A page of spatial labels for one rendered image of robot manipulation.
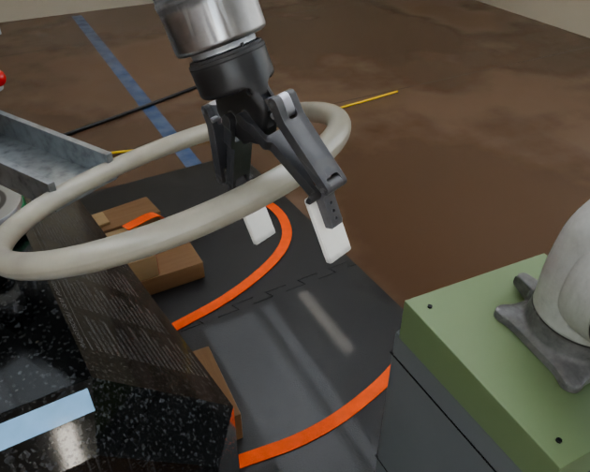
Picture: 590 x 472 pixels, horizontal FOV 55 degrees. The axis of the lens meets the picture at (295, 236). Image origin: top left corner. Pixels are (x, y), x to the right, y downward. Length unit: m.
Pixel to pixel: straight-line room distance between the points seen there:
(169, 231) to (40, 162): 0.57
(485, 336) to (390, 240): 1.69
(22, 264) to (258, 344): 1.55
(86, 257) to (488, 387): 0.61
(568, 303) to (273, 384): 1.27
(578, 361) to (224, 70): 0.70
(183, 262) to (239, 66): 1.88
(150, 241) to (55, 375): 0.52
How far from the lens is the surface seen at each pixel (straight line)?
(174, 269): 2.34
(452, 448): 1.08
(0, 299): 1.22
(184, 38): 0.53
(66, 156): 1.08
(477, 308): 1.03
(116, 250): 0.56
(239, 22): 0.52
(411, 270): 2.49
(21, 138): 1.18
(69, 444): 1.02
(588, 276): 0.87
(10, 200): 1.40
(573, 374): 0.97
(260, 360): 2.06
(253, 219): 0.65
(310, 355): 2.08
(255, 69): 0.53
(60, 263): 0.60
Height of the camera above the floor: 1.56
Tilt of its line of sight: 36 degrees down
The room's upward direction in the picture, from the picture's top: straight up
